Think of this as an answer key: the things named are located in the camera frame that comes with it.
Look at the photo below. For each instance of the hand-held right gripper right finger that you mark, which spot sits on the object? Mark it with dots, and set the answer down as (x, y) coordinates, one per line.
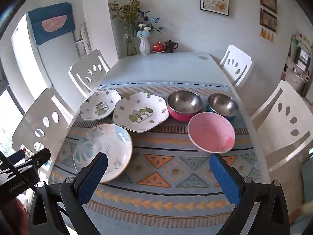
(225, 178)

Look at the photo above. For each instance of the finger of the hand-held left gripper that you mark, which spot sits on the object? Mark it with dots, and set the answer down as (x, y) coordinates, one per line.
(40, 158)
(17, 156)

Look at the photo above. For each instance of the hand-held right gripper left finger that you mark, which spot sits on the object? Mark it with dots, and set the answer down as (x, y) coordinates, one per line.
(93, 176)

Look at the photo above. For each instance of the round leaf-print plate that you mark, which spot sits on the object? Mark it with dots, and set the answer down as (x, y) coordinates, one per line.
(107, 139)

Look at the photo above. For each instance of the pink ceramic bowl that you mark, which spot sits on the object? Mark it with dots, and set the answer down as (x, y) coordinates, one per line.
(210, 132)

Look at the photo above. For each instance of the blue steel bowl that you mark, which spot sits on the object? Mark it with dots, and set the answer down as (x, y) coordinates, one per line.
(222, 105)

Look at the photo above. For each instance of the small octagonal floral plate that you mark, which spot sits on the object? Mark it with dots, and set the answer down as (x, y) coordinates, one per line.
(97, 100)

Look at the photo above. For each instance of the large octagonal tree-print plate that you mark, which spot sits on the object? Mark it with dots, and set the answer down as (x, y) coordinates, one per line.
(151, 122)

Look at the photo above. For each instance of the pink steel bowl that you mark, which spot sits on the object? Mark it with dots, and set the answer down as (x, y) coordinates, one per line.
(184, 102)

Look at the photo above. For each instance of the person's left hand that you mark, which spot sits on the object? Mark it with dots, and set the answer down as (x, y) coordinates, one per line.
(16, 213)

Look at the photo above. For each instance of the white dining chair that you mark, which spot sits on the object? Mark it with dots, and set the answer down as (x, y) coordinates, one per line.
(273, 137)
(24, 132)
(78, 78)
(244, 58)

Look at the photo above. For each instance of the dark framed window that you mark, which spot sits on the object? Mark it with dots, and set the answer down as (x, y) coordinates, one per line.
(9, 117)

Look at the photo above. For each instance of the patterned table mat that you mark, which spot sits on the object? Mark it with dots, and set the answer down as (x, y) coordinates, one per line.
(171, 142)

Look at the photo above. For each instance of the white refrigerator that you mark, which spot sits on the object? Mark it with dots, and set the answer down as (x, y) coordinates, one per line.
(27, 53)

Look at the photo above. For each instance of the white shelf rack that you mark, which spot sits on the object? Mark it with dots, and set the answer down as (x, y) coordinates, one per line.
(84, 41)

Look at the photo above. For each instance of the dark brown mug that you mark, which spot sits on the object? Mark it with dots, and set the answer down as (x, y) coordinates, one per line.
(170, 47)

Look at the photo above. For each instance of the red lidded teacup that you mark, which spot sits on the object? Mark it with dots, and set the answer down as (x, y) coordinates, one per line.
(158, 47)

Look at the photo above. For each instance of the blue cloth cover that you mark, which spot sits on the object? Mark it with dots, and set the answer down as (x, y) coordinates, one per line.
(41, 12)

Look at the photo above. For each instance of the yellow tassel ornament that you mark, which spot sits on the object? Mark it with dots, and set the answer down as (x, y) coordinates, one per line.
(266, 35)

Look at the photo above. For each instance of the blue and white flowers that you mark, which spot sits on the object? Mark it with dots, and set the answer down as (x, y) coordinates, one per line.
(146, 29)

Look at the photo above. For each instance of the small framed picture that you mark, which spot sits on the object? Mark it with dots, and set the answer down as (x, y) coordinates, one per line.
(268, 1)
(268, 20)

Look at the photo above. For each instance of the dried yellow flower bouquet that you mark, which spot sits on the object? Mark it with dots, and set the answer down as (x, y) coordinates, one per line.
(127, 12)

